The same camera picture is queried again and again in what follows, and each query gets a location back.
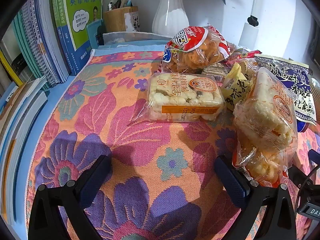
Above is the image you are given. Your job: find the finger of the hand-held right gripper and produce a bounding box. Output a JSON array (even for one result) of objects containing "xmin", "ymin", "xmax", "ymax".
[
  {"xmin": 308, "ymin": 149, "xmax": 320, "ymax": 167},
  {"xmin": 287, "ymin": 166, "xmax": 317, "ymax": 190}
]

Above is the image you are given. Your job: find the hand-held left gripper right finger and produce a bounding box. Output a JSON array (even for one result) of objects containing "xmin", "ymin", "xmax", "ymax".
[{"xmin": 214, "ymin": 155, "xmax": 298, "ymax": 240}]

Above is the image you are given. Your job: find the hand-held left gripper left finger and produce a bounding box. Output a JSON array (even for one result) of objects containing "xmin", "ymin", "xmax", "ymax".
[{"xmin": 28, "ymin": 154, "xmax": 112, "ymax": 240}]

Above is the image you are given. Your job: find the red label fried snack bag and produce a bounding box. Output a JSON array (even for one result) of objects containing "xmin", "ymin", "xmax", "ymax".
[{"xmin": 160, "ymin": 25, "xmax": 230, "ymax": 75}]

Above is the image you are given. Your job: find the floral woven cloth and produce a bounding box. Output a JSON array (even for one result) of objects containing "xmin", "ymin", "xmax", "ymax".
[{"xmin": 25, "ymin": 44, "xmax": 320, "ymax": 240}]

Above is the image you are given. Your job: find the golden puffed rice cake packet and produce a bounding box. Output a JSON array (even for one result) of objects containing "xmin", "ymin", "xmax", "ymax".
[{"xmin": 233, "ymin": 67, "xmax": 298, "ymax": 153}]

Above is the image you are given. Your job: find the blue white patterned snack bag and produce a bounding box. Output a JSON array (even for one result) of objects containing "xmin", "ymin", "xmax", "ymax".
[{"xmin": 254, "ymin": 54, "xmax": 317, "ymax": 133}]

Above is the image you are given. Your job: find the yellow snack packet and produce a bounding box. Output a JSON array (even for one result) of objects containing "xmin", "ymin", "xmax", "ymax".
[{"xmin": 221, "ymin": 62, "xmax": 257, "ymax": 112}]

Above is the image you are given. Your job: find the stack of lying books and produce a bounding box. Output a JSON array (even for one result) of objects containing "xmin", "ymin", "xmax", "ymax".
[{"xmin": 0, "ymin": 76, "xmax": 48, "ymax": 227}]

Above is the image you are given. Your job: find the white puffed rice cake packet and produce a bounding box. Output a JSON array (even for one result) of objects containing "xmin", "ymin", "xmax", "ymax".
[{"xmin": 132, "ymin": 72, "xmax": 227, "ymax": 123}]

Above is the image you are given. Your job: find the beige cracker packet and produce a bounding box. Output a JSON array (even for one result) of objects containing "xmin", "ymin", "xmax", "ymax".
[{"xmin": 201, "ymin": 62, "xmax": 232, "ymax": 83}]

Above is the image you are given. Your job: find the red long snack packet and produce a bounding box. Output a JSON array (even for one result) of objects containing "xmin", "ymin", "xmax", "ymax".
[{"xmin": 226, "ymin": 49, "xmax": 262, "ymax": 64}]

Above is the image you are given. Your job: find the white cylinder with black knob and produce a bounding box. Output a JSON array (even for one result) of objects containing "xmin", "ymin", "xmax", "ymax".
[{"xmin": 239, "ymin": 16, "xmax": 260, "ymax": 48}]

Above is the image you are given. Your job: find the clear plastic container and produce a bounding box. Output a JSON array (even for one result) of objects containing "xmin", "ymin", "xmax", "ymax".
[{"xmin": 102, "ymin": 32, "xmax": 173, "ymax": 46}]

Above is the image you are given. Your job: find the small blue box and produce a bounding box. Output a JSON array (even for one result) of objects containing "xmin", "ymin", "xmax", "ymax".
[{"xmin": 87, "ymin": 19, "xmax": 104, "ymax": 49}]

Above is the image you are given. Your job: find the row of standing books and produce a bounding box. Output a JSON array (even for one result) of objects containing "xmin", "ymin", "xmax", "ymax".
[{"xmin": 12, "ymin": 0, "xmax": 80, "ymax": 90}]

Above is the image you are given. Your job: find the wooden pen holder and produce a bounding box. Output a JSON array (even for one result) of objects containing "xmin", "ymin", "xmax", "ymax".
[{"xmin": 102, "ymin": 6, "xmax": 139, "ymax": 33}]

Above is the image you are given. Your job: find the bunch of pens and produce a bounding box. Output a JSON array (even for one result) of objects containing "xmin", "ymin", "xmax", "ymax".
[{"xmin": 107, "ymin": 0, "xmax": 132, "ymax": 12}]

